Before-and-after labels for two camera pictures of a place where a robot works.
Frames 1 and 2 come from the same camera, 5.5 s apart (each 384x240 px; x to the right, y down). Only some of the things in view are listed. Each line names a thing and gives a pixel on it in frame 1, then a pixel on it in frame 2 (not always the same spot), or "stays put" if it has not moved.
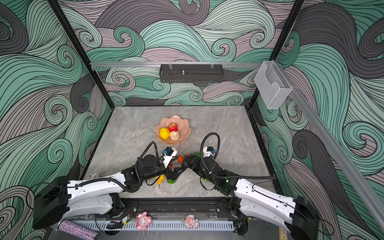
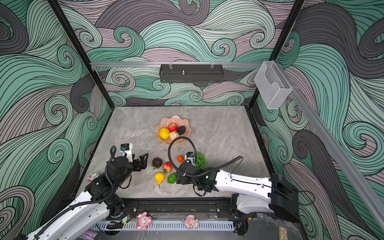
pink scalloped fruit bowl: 182,124 to 179,140
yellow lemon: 164,133 stays put
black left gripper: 173,174 to 139,167
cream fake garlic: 174,135 stays put
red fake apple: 173,127 stays put
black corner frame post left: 76,42 stays put
